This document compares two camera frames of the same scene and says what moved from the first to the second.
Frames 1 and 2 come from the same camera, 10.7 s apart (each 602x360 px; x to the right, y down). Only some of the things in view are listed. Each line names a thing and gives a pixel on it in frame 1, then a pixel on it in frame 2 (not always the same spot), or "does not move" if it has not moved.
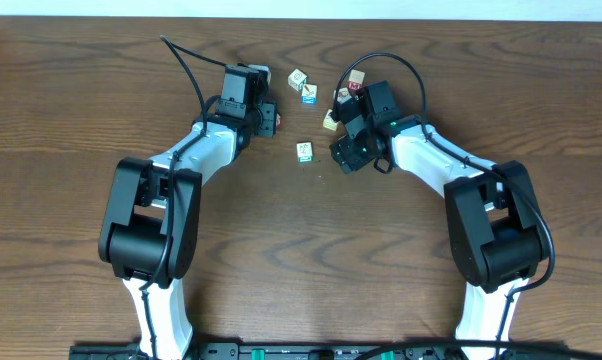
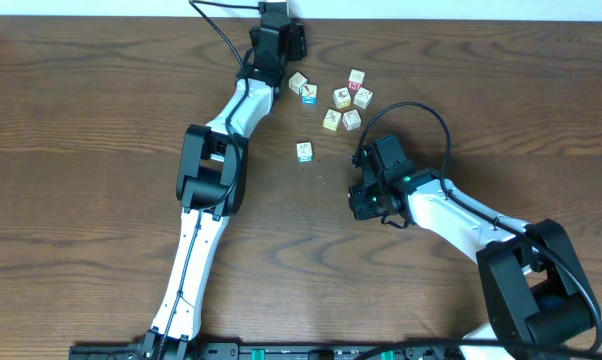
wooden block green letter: (304, 152) does not move
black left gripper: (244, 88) -> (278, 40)
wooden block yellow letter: (343, 95) does not move
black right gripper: (345, 153) -> (358, 202)
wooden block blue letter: (309, 94) does not move
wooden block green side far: (297, 79) does not move
